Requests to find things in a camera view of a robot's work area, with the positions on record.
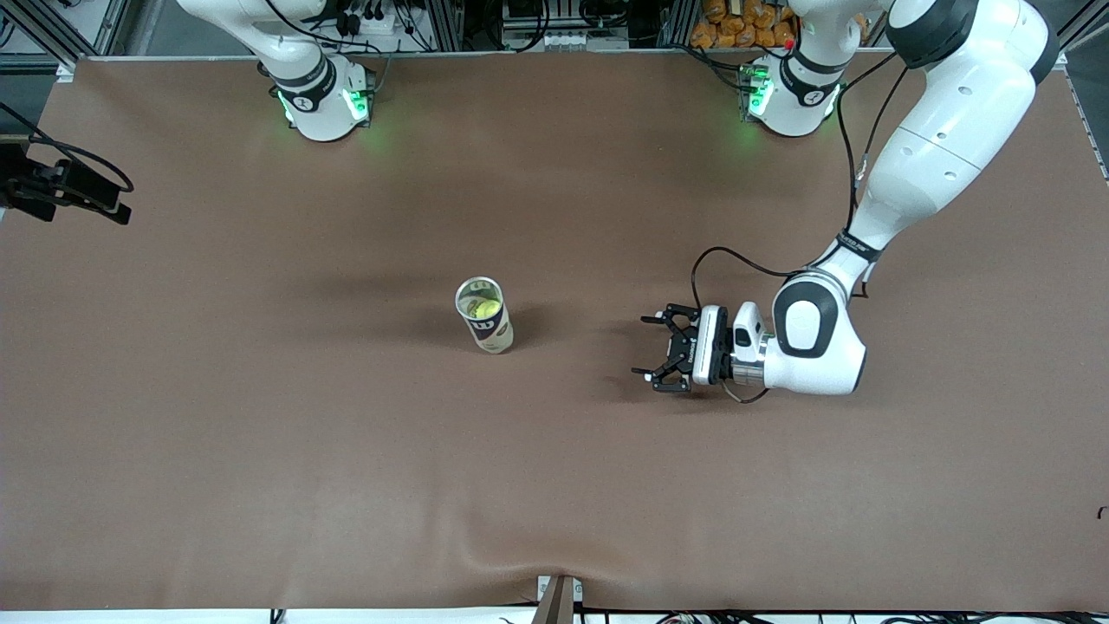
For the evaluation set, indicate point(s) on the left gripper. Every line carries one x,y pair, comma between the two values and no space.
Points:
690,350

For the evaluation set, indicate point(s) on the brown table mat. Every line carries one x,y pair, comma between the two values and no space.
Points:
554,485

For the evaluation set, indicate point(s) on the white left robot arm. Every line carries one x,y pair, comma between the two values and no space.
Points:
823,364

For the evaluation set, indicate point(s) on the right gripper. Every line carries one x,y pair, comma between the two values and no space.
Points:
61,188

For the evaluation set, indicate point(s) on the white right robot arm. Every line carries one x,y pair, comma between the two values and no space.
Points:
321,113

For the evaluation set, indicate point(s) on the bag of orange items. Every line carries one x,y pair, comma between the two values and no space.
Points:
745,26

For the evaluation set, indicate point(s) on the grey electronics rack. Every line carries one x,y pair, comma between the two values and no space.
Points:
563,39

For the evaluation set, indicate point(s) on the yellow tennis ball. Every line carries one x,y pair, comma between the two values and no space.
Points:
487,308

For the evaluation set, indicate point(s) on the aluminium corner bracket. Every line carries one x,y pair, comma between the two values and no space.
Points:
1053,57
67,71

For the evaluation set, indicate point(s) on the white blue tennis ball can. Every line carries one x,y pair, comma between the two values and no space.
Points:
492,336

